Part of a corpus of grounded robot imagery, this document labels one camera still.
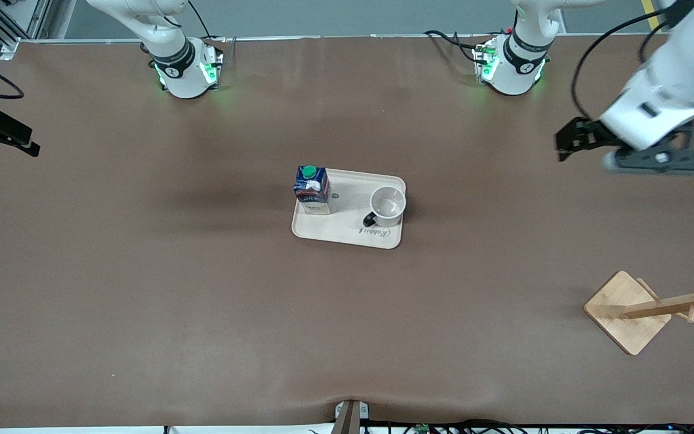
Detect white mug black handle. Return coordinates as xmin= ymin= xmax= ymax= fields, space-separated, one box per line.
xmin=362 ymin=186 xmax=407 ymax=228

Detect blue milk carton green cap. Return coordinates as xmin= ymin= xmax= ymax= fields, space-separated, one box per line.
xmin=293 ymin=165 xmax=332 ymax=216

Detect wooden cup rack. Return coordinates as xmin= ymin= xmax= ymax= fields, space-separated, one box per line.
xmin=583 ymin=260 xmax=694 ymax=356

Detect beige plastic tray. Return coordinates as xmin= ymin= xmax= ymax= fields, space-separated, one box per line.
xmin=291 ymin=167 xmax=407 ymax=250

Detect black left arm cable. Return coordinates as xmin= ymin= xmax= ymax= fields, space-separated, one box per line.
xmin=571 ymin=0 xmax=694 ymax=121

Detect aluminium frame profile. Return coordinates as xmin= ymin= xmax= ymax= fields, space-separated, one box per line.
xmin=0 ymin=0 xmax=52 ymax=60

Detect black left base cables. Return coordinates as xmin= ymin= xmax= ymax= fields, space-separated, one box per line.
xmin=424 ymin=28 xmax=492 ymax=68

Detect black right base cable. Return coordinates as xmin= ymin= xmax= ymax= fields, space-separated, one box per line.
xmin=187 ymin=0 xmax=228 ymax=44

